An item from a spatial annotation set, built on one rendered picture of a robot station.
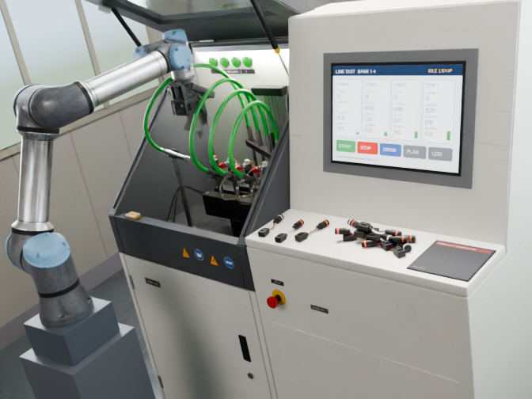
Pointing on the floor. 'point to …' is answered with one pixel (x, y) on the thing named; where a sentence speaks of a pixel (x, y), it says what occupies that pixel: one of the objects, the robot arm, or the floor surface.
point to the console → (498, 351)
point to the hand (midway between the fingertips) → (201, 133)
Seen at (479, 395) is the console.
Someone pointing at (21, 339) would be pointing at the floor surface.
